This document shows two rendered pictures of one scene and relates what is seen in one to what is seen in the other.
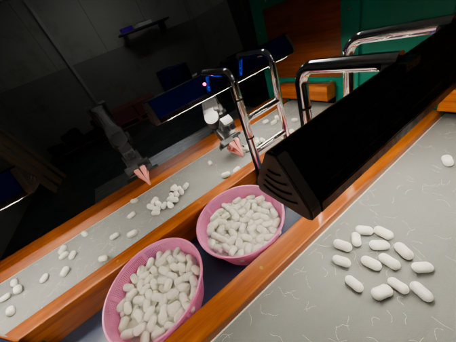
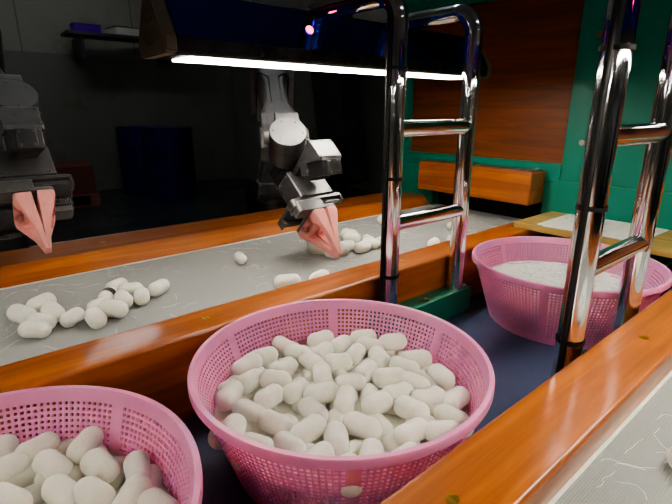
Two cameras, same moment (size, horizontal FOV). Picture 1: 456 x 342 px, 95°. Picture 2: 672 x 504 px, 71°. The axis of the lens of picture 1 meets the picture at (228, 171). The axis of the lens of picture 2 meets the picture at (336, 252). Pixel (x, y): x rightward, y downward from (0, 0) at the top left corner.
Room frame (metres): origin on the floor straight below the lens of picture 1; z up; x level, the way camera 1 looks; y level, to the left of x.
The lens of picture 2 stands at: (0.08, 0.15, 0.98)
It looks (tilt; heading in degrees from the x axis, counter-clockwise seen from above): 17 degrees down; 341
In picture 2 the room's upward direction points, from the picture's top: straight up
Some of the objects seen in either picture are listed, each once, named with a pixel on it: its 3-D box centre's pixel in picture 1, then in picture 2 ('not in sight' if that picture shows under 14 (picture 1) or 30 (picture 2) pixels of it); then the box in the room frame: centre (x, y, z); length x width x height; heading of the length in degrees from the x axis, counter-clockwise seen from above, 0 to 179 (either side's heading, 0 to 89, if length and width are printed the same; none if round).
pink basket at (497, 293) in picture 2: not in sight; (560, 289); (0.60, -0.39, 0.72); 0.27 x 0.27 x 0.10
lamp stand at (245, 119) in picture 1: (252, 123); (388, 168); (0.72, -0.15, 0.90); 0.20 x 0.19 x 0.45; 111
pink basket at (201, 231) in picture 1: (242, 225); (340, 400); (0.44, 0.02, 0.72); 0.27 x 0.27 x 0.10
